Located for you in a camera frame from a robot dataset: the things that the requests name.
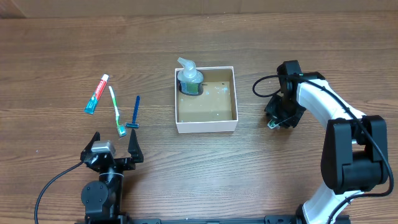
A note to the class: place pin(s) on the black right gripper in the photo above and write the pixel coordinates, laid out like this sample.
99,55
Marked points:
272,111

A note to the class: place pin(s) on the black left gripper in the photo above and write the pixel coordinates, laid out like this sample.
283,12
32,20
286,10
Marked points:
136,154

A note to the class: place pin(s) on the green soap bar package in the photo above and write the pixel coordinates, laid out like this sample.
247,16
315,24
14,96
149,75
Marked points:
272,124

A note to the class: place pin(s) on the blue disposable razor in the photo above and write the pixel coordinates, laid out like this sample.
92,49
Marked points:
133,123

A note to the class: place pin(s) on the clear soap pump bottle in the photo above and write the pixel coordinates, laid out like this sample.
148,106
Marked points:
190,79

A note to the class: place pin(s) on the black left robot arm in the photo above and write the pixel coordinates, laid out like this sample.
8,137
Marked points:
102,198

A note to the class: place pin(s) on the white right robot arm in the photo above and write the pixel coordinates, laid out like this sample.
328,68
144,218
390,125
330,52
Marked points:
354,160

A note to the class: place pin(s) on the green white toothbrush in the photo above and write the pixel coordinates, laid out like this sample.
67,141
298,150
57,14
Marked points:
121,129

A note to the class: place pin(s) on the red white toothpaste tube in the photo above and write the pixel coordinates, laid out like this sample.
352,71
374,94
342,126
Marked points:
91,105

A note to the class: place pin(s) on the white cardboard box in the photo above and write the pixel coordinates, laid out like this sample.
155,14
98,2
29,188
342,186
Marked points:
215,110

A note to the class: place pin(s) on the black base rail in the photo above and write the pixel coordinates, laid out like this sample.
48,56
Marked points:
214,221

